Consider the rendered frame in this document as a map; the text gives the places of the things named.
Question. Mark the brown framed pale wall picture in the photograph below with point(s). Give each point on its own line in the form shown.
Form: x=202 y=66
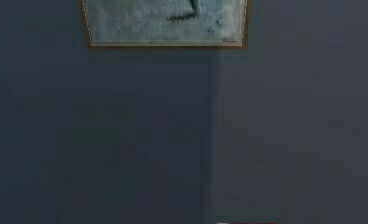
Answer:
x=152 y=26

